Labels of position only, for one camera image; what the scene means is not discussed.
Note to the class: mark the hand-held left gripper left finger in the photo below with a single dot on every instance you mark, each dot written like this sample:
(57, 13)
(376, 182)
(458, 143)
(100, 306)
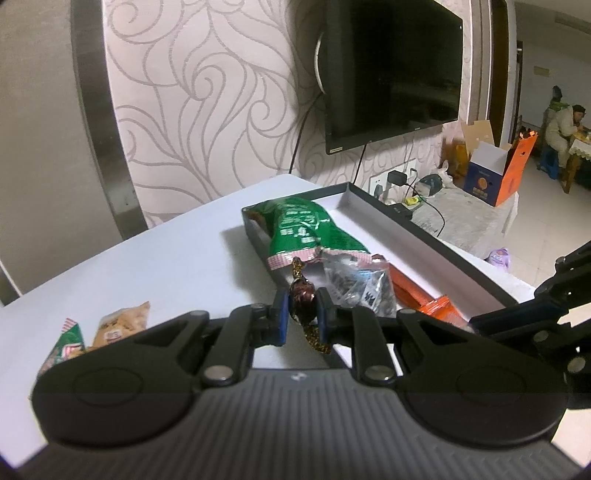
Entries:
(279, 318)

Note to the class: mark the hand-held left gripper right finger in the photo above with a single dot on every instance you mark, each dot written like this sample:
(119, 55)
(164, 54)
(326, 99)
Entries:
(323, 318)

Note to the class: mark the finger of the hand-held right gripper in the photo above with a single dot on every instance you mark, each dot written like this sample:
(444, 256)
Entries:
(572, 277)
(521, 321)

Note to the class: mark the brown candy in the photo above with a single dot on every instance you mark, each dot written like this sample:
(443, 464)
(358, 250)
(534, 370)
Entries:
(302, 300)

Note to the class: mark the clear sunflower seed packet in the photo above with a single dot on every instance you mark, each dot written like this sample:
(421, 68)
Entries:
(360, 286)

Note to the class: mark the small orange snack packet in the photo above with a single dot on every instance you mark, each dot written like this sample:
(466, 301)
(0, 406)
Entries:
(450, 311)

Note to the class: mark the long orange snack packet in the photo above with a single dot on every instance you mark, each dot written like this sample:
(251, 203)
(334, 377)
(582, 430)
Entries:
(408, 288)

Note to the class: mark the plain green snack bag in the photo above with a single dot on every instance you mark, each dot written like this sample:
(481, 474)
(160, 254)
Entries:
(304, 226)

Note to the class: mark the black box with white inside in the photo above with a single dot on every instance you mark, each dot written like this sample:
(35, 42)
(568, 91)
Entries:
(369, 217)

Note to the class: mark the green prawn cracker bag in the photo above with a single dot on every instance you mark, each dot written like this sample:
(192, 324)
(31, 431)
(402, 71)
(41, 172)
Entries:
(64, 350)

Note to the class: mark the purple plastic bag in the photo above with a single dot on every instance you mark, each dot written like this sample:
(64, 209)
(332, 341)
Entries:
(499, 258)

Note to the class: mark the grey stone ledge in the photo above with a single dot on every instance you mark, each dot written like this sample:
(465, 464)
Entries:
(466, 221)

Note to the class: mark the blue stool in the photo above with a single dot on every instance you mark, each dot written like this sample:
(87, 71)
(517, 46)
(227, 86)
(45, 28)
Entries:
(549, 161)

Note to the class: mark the wooden table with cloth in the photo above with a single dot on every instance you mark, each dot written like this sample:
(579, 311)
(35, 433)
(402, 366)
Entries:
(581, 150)

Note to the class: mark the orange blue cardboard box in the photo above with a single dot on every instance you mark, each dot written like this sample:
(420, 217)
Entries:
(485, 184)

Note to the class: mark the black set-top box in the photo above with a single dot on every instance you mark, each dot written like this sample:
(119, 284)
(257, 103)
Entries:
(403, 212)

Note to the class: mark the yellow-green small item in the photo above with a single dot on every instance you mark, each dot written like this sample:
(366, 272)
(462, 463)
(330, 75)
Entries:
(412, 200)

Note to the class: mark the black plug-in charger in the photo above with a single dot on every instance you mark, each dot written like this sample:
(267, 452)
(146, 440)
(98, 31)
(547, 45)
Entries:
(396, 178)

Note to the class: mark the yellow cracker packet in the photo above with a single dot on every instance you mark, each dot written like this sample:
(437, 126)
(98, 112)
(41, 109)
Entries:
(120, 325)

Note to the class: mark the white plastic bag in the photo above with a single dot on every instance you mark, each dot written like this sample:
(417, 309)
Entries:
(445, 175)

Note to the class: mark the dark green round device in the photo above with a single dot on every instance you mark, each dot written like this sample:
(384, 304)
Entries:
(429, 185)

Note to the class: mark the white wall outlet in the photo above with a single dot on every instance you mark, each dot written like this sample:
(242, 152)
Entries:
(376, 177)

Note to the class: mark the black wall television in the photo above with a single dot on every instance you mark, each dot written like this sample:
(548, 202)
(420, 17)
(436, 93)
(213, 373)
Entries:
(392, 69)

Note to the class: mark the grey metal frame strip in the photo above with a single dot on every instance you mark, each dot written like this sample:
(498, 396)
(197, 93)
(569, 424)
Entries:
(106, 115)

